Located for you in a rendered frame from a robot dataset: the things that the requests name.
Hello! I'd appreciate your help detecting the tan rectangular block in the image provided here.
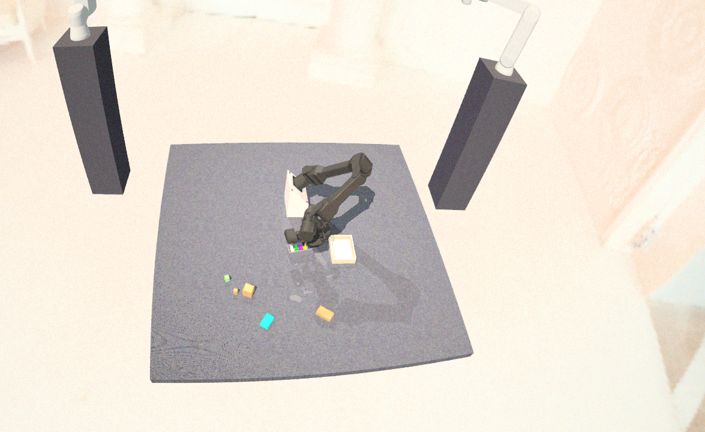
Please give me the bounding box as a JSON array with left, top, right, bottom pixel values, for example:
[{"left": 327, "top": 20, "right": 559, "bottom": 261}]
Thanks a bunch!
[{"left": 316, "top": 306, "right": 335, "bottom": 321}]

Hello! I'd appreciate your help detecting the cyan rectangular block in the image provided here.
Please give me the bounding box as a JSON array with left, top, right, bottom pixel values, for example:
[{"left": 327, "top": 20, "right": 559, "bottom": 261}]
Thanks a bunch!
[{"left": 260, "top": 314, "right": 274, "bottom": 330}]

